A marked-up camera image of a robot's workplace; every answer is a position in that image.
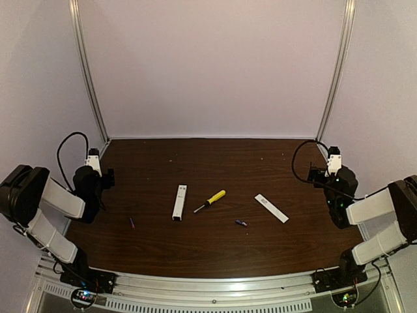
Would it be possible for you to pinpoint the right aluminium frame post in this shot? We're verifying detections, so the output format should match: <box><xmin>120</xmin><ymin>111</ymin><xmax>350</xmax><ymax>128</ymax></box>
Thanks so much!
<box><xmin>316</xmin><ymin>0</ymin><xmax>356</xmax><ymax>141</ymax></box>

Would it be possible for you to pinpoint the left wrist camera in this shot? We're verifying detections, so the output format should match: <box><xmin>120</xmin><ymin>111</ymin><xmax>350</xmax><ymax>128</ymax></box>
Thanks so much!
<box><xmin>85</xmin><ymin>148</ymin><xmax>102</xmax><ymax>176</ymax></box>

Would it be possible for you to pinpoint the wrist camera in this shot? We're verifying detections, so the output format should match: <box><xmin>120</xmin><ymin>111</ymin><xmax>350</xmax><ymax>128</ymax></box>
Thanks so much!
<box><xmin>85</xmin><ymin>148</ymin><xmax>102</xmax><ymax>176</ymax></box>
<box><xmin>325</xmin><ymin>146</ymin><xmax>342</xmax><ymax>177</ymax></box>

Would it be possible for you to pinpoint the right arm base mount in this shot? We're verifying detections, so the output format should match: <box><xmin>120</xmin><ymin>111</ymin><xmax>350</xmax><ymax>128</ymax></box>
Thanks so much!
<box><xmin>311</xmin><ymin>249</ymin><xmax>367</xmax><ymax>310</ymax></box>

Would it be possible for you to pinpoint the aluminium frame post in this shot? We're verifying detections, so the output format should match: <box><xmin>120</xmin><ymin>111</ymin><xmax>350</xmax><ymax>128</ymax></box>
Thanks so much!
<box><xmin>316</xmin><ymin>0</ymin><xmax>356</xmax><ymax>141</ymax></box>
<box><xmin>69</xmin><ymin>0</ymin><xmax>110</xmax><ymax>143</ymax></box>

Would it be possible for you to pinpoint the white battery cover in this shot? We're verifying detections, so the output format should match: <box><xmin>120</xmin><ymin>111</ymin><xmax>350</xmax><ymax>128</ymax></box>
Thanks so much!
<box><xmin>254</xmin><ymin>194</ymin><xmax>289</xmax><ymax>224</ymax></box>

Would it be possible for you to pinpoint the white remote control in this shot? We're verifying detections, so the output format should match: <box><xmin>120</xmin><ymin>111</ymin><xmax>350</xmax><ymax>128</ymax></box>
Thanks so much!
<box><xmin>171</xmin><ymin>185</ymin><xmax>188</xmax><ymax>221</ymax></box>

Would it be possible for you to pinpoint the yellow handled screwdriver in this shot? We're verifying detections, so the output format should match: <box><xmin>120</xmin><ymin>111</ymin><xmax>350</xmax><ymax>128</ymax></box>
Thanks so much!
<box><xmin>193</xmin><ymin>190</ymin><xmax>226</xmax><ymax>213</ymax></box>

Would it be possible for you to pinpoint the front aluminium rail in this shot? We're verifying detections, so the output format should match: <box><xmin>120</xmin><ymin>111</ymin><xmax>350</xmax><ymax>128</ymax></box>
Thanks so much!
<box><xmin>25</xmin><ymin>259</ymin><xmax>403</xmax><ymax>312</ymax></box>

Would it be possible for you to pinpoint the black cable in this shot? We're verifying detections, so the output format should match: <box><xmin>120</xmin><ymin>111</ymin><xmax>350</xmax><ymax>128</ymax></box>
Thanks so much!
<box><xmin>57</xmin><ymin>131</ymin><xmax>91</xmax><ymax>192</ymax></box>
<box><xmin>291</xmin><ymin>139</ymin><xmax>364</xmax><ymax>200</ymax></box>

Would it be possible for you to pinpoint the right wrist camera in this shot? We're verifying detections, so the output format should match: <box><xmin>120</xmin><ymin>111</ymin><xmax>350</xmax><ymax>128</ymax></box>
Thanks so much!
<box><xmin>325</xmin><ymin>146</ymin><xmax>342</xmax><ymax>177</ymax></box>

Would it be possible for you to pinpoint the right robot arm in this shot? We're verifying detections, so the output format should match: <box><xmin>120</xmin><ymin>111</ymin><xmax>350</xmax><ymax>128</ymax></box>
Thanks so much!
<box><xmin>307</xmin><ymin>166</ymin><xmax>416</xmax><ymax>269</ymax></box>

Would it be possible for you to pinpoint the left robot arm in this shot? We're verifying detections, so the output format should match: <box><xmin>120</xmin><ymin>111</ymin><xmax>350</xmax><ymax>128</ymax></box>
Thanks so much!
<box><xmin>1</xmin><ymin>164</ymin><xmax>115</xmax><ymax>264</ymax></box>

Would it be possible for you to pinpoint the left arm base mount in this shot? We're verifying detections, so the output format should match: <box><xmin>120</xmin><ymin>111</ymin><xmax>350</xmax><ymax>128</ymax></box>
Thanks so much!
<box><xmin>56</xmin><ymin>249</ymin><xmax>117</xmax><ymax>312</ymax></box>

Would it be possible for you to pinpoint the right black cable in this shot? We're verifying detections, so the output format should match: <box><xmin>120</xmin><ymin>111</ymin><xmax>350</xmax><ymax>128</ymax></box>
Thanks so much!
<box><xmin>291</xmin><ymin>139</ymin><xmax>364</xmax><ymax>200</ymax></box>

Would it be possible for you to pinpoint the left black cable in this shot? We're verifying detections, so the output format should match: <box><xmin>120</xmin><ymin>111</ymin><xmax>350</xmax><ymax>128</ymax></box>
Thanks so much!
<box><xmin>57</xmin><ymin>131</ymin><xmax>91</xmax><ymax>192</ymax></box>

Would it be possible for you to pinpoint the left aluminium frame post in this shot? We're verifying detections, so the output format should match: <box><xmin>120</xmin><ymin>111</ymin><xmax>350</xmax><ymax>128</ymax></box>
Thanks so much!
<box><xmin>69</xmin><ymin>0</ymin><xmax>110</xmax><ymax>143</ymax></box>

